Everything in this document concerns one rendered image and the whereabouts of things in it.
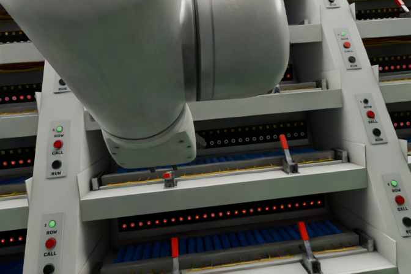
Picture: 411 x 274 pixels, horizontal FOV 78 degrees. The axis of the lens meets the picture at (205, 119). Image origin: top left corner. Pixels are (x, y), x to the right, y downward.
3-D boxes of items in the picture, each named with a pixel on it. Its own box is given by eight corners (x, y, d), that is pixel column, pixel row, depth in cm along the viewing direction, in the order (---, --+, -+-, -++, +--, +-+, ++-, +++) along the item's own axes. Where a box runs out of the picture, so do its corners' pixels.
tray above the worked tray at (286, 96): (342, 107, 61) (339, 49, 60) (85, 131, 56) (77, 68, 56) (303, 106, 81) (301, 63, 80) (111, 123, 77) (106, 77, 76)
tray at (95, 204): (367, 188, 55) (366, 144, 54) (81, 222, 50) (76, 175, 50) (318, 165, 75) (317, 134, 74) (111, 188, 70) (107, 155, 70)
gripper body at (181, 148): (85, 148, 23) (119, 178, 33) (199, 138, 24) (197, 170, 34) (92, 79, 26) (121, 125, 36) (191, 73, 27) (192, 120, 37)
